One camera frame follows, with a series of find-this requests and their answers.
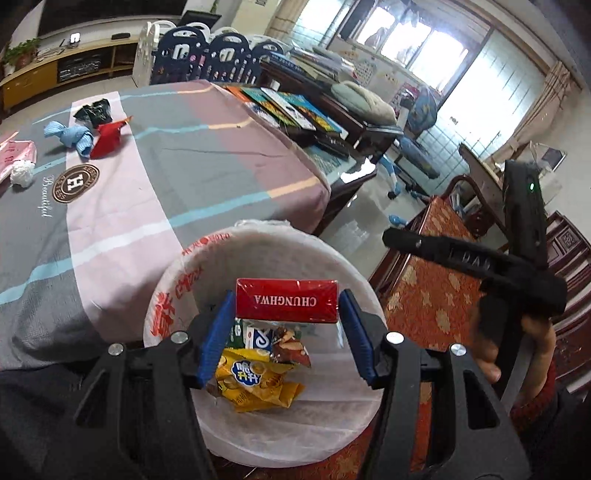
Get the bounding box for pink packet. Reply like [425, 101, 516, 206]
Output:
[0, 131, 38, 184]

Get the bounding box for person's right forearm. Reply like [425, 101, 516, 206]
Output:
[505, 360, 591, 480]

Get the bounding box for white baby fence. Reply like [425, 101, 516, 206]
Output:
[133, 21, 219, 86]

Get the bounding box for blue baby fence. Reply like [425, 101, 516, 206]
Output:
[150, 25, 285, 86]

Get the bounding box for trash bin with white bag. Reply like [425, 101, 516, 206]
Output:
[144, 220, 389, 468]

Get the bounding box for flat screen television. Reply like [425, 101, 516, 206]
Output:
[38, 0, 186, 37]

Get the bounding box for white crumpled tissue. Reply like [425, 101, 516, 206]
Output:
[10, 159, 37, 188]

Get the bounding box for beige curtain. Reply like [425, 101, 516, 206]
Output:
[498, 59, 583, 163]

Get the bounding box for black remote control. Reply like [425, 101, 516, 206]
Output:
[318, 133, 354, 156]

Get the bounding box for person's right hand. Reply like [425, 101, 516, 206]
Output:
[475, 318, 557, 403]

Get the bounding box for stack of books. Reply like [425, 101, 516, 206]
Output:
[268, 45, 362, 82]

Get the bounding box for potted plant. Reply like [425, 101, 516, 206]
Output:
[2, 38, 42, 75]

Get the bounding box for wall posters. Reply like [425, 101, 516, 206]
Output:
[355, 50, 417, 94]

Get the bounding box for light blue cloth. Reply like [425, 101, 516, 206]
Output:
[44, 121, 96, 158]

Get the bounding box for striped tablecloth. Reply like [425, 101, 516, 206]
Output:
[0, 79, 332, 371]

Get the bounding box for row of picture books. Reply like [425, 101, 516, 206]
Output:
[226, 85, 345, 140]

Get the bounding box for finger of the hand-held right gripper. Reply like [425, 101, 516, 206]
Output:
[382, 228, 512, 281]

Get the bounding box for glass coffee table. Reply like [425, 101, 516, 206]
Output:
[222, 83, 380, 234]

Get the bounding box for carved wooden sofa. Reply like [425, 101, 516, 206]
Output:
[368, 174, 591, 480]

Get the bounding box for red cigarette box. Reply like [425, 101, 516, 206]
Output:
[235, 278, 341, 326]

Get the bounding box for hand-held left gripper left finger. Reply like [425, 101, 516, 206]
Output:
[60, 290, 237, 480]

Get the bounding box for black audio receiver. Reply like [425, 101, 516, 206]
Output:
[57, 54, 103, 83]

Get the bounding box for grey cushion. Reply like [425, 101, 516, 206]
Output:
[331, 80, 398, 125]

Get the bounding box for brown snack packet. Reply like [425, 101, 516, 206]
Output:
[270, 328, 313, 368]

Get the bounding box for wooden television cabinet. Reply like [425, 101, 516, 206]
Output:
[0, 34, 142, 110]

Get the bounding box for red patterned seat cushion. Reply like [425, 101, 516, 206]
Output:
[318, 196, 511, 480]

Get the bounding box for white blue snack packet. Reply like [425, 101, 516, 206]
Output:
[244, 325, 274, 357]

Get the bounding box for black wrapper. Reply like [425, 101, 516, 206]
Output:
[74, 98, 113, 127]

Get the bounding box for black monitor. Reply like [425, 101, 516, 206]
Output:
[178, 10, 223, 29]

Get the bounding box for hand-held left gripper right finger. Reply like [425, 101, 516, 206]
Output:
[338, 289, 532, 480]

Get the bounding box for dark wooden desk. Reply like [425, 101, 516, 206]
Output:
[260, 59, 403, 149]

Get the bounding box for red packet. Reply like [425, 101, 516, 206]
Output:
[89, 116, 133, 160]

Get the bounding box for yellow snack packet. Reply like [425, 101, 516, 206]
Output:
[215, 348, 306, 413]

